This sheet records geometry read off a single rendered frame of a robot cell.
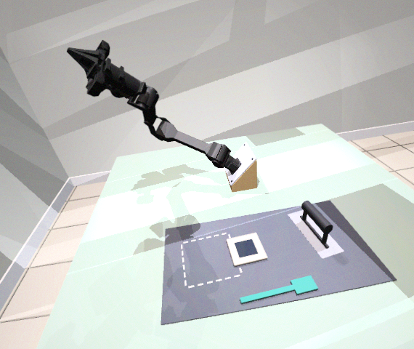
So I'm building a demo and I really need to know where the peach square tile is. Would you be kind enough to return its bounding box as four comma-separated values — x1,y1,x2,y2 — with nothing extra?
227,233,267,266

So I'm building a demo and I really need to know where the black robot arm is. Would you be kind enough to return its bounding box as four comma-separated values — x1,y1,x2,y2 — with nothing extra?
103,73,241,175

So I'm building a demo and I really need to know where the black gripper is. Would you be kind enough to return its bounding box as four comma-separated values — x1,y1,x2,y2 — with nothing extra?
67,40,126,96

